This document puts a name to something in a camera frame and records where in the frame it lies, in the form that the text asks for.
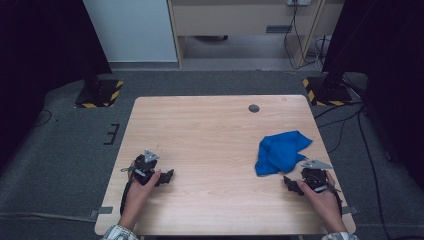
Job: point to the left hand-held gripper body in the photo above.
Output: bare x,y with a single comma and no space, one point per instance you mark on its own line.
145,166

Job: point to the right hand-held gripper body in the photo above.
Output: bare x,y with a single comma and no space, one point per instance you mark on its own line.
315,176

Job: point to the blue cloth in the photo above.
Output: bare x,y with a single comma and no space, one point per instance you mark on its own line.
281,151

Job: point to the person's right hand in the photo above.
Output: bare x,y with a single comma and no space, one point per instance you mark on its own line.
325,201

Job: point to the person's left hand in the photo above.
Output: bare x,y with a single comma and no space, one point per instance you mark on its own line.
138,196

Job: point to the black tape floor mark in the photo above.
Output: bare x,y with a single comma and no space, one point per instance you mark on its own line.
114,133

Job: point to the grey tape piece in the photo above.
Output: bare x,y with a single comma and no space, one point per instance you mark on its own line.
350,210
101,211

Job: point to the grey round table grommet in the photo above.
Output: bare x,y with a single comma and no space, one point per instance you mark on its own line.
254,108

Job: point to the black yellow striped stand base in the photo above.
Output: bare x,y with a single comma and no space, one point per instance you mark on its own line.
100,95
328,93

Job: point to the white panel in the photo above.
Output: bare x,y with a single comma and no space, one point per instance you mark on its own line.
133,30

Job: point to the dark round object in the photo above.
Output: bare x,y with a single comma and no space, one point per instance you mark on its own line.
211,38

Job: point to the light wooden desk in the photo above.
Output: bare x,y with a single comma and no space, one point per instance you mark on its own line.
233,20

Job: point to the white power strip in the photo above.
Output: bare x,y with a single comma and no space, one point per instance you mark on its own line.
299,2

